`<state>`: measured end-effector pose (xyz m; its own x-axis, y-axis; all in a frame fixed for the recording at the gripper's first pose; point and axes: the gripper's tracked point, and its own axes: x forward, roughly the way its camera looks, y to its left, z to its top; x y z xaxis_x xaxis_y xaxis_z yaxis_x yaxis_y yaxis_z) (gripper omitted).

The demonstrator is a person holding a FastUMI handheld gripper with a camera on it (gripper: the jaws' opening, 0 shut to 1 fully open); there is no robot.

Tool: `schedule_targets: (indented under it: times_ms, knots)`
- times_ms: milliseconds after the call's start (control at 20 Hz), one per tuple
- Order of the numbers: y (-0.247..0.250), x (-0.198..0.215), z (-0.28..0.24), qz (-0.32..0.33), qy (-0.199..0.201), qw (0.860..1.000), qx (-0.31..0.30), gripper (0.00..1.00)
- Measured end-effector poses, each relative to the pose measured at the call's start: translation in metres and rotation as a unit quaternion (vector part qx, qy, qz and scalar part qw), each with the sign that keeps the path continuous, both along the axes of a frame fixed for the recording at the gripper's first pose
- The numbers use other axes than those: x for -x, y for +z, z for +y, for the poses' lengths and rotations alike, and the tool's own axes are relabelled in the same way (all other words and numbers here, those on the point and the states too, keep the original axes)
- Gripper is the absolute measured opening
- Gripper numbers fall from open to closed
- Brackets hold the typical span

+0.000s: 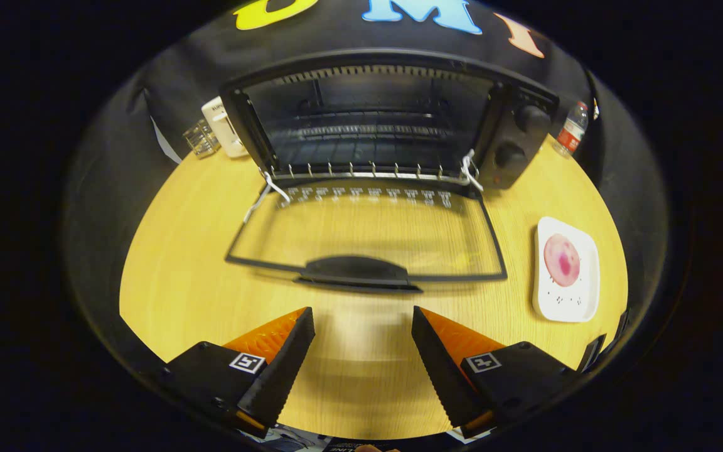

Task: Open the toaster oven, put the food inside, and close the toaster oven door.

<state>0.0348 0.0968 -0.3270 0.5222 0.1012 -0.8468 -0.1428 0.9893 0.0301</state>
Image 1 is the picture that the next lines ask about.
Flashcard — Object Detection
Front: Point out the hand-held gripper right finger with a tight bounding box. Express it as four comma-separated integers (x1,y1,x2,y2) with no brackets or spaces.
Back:
410,306,582,440

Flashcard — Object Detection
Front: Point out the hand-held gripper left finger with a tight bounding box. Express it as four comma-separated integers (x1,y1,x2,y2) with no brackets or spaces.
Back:
158,306,316,439

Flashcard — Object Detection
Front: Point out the white square plate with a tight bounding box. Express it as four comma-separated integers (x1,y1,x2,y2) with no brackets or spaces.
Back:
532,217,601,324

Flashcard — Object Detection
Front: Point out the pink ham slice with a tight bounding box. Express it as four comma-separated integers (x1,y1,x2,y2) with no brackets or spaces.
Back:
544,234,582,288

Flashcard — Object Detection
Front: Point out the black toaster oven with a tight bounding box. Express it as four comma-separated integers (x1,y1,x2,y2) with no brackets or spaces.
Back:
219,49,560,294

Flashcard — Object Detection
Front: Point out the white toaster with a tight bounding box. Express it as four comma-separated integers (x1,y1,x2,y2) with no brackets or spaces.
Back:
201,96,249,159

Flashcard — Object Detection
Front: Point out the black office chair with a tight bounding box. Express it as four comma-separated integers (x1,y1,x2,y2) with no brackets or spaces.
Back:
578,309,631,372

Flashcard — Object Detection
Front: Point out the red label water bottle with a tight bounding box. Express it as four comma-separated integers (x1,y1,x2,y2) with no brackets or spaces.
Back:
552,100,589,158

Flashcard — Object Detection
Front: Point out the clear wire holder cup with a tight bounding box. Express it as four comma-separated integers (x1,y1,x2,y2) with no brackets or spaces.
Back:
183,119,221,158

